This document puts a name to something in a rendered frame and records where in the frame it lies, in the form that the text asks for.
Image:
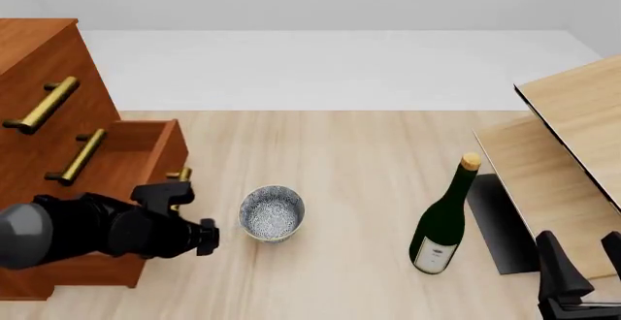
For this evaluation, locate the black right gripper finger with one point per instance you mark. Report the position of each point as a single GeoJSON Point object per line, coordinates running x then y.
{"type": "Point", "coordinates": [615, 251]}
{"type": "Point", "coordinates": [563, 272]}

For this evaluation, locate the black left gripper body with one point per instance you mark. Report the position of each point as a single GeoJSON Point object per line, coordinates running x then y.
{"type": "Point", "coordinates": [162, 194]}

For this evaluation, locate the dark green wine bottle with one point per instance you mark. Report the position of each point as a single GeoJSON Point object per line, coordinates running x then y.
{"type": "Point", "coordinates": [439, 225]}

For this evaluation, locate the blue patterned white bowl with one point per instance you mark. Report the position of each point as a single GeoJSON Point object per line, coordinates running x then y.
{"type": "Point", "coordinates": [271, 214]}

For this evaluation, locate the grey and black left arm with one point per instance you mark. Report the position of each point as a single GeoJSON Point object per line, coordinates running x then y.
{"type": "Point", "coordinates": [87, 225]}

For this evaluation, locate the wooden cabinet with drawers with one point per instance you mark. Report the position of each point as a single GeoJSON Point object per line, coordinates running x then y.
{"type": "Point", "coordinates": [29, 43]}

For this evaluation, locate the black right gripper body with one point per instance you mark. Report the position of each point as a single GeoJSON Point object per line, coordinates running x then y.
{"type": "Point", "coordinates": [582, 312]}

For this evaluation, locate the pale wooden two-tier rack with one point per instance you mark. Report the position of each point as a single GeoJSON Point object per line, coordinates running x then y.
{"type": "Point", "coordinates": [548, 160]}

